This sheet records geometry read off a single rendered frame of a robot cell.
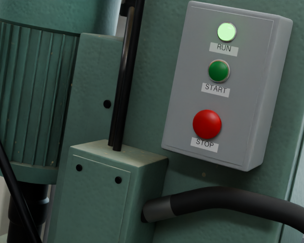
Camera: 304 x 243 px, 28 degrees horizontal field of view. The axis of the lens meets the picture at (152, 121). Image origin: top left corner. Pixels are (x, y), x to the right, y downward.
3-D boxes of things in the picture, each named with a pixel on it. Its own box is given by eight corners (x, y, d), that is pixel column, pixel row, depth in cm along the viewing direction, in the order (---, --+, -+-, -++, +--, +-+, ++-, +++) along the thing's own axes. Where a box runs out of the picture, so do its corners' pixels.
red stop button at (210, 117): (192, 134, 63) (198, 106, 63) (219, 141, 62) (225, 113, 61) (188, 135, 62) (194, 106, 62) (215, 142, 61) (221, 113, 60)
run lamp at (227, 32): (215, 40, 61) (219, 20, 61) (234, 43, 60) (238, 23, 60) (214, 39, 61) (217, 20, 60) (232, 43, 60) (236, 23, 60)
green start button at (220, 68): (206, 80, 62) (210, 57, 62) (228, 85, 61) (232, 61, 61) (203, 80, 61) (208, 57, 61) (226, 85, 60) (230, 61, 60)
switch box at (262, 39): (180, 142, 70) (207, 5, 68) (262, 165, 66) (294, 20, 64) (158, 148, 65) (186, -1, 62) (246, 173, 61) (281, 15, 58)
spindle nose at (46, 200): (20, 232, 99) (30, 162, 97) (49, 243, 97) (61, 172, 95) (-5, 241, 94) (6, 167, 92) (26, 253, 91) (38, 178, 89)
